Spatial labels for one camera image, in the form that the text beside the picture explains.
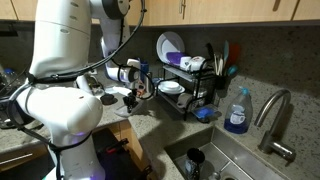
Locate white cup with red print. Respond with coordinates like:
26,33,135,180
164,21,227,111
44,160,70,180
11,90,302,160
186,55,207,73

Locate blue dish soap bottle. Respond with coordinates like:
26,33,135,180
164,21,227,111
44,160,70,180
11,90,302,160
223,86,254,135

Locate blue sponge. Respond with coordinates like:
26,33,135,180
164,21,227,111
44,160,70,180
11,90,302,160
193,104,220,123

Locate black two-tier drying rack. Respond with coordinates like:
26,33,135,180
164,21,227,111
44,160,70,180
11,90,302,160
155,59,221,121

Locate black mug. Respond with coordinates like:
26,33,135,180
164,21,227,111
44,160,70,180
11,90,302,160
184,147,206,180

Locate purple bowl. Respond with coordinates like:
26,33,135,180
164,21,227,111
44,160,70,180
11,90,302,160
165,51,186,66

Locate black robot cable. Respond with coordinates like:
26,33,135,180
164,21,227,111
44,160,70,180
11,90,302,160
6,0,158,180

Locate white wall outlet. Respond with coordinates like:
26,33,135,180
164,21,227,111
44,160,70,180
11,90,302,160
87,63,99,76

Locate small teal utensil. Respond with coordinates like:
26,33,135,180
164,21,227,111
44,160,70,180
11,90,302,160
227,64,240,77

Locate wooden wall cabinet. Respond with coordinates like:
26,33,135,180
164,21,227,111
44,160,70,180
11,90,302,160
0,0,320,27

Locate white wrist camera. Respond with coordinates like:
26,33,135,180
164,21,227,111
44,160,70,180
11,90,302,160
126,58,142,70

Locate white plates stack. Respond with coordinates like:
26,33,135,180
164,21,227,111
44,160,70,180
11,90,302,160
157,81,186,96

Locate white utensils bundle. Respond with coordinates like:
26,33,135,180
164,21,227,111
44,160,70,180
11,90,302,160
214,53,225,76

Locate black spatula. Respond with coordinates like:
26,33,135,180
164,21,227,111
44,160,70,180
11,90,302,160
205,42,218,76

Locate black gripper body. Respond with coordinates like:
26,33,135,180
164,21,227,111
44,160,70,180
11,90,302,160
123,90,140,108

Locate steel gooseneck faucet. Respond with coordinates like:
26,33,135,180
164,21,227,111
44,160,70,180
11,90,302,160
254,88,297,163

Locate white mug lying sideways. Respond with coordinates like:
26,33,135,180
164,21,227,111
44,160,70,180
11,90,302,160
176,93,195,110

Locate teal spatula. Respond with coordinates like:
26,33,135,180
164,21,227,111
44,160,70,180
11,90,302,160
222,40,231,68

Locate black stand with red clamps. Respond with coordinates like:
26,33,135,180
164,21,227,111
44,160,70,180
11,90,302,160
93,128,155,180

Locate stainless steel sink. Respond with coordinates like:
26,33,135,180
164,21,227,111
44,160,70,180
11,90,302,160
164,126,291,180

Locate black utensil holder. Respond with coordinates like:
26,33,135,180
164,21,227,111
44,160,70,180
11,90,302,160
214,74,231,91

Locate plain white mug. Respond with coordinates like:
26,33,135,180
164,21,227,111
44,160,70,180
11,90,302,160
179,55,193,70

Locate wooden base cabinet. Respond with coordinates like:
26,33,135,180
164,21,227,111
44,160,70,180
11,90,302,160
0,119,153,180

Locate metal cabinet handle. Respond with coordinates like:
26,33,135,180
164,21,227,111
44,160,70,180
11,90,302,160
179,0,187,16

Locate white bowl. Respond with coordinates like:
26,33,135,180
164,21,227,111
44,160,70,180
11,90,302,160
162,80,181,91

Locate large white plate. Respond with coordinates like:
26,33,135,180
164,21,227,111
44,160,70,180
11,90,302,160
155,31,186,65

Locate metal drawer handle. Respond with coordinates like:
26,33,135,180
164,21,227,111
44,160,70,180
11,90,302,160
0,152,35,166

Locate white paper sheet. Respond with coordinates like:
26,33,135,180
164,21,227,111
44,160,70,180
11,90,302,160
104,85,130,96

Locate red spatula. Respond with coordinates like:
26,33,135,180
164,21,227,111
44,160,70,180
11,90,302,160
228,43,242,68

